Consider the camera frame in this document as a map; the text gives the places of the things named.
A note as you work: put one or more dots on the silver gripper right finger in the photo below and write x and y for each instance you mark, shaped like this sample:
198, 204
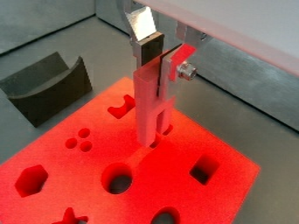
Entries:
176, 66

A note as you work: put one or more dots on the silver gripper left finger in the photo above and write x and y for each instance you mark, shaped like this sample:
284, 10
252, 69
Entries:
148, 40

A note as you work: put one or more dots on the red double-square peg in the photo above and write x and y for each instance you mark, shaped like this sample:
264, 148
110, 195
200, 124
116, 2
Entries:
153, 110

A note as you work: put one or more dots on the dark grey curved holder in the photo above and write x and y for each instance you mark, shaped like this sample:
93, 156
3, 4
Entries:
46, 87

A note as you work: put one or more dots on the red shape-sorter block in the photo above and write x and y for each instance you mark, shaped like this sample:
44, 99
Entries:
88, 173

